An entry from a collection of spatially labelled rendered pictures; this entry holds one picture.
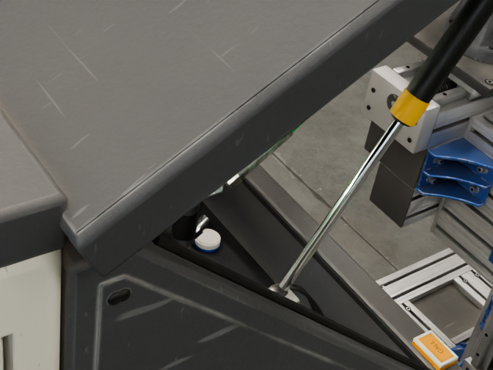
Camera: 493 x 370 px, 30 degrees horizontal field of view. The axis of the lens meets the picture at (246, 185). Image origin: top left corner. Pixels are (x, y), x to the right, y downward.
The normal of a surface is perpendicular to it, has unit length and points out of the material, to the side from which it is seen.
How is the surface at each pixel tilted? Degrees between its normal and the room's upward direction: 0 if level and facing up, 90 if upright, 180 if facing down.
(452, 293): 0
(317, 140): 0
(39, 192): 0
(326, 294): 90
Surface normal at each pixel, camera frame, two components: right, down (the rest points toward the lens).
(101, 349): 0.55, 0.58
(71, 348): 0.20, 0.64
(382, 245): 0.14, -0.77
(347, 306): -0.82, 0.26
